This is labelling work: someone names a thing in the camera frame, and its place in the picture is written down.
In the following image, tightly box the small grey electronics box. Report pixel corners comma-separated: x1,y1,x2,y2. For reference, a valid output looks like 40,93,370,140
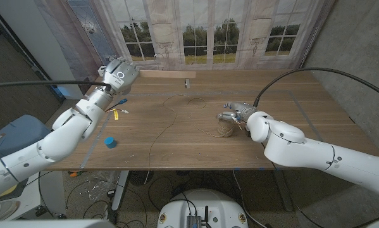
185,205,213,228

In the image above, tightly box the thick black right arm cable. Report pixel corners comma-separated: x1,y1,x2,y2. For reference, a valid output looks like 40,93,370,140
253,66,379,107

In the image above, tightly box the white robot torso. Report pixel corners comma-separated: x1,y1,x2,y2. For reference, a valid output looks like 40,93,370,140
157,189,249,228

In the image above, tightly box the wooden stick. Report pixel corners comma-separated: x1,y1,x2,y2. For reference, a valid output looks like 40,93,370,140
138,53,197,89

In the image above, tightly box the white floor cable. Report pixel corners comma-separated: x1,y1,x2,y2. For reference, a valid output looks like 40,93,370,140
232,170,269,228

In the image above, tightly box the jute twine strand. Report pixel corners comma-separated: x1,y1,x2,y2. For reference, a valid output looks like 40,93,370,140
144,94,231,184

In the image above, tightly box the white low platform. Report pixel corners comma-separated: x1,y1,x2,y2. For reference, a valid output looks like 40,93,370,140
0,170,66,221

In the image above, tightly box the blue bottle cap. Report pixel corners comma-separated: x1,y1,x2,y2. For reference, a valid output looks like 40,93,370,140
104,136,118,149

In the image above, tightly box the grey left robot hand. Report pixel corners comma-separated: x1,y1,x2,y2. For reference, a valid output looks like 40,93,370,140
97,56,140,95

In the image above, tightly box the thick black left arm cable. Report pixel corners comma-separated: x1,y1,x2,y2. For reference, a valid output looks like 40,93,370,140
0,80,111,90

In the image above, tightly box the black floor fan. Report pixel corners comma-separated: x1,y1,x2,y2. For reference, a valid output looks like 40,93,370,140
128,170,154,187

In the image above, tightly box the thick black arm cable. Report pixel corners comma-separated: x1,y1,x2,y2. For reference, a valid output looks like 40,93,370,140
0,80,111,90
253,66,379,107

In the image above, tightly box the white table leg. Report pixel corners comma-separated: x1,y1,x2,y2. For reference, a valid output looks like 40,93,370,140
111,170,130,212

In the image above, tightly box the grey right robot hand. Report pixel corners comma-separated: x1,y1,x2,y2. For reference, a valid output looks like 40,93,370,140
217,101,258,123

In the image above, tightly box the printed window backdrop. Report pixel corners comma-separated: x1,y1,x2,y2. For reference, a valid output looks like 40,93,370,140
34,0,335,71

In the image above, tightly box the grey table leg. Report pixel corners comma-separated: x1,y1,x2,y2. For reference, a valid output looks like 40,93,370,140
273,167,294,212

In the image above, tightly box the white sneaker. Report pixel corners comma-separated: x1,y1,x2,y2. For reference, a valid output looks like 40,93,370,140
0,201,21,221

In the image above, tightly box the jute twine spool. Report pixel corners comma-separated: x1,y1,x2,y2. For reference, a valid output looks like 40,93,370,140
217,118,236,138

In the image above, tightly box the blue plastic bin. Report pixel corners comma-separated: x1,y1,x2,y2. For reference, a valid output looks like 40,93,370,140
0,114,56,162

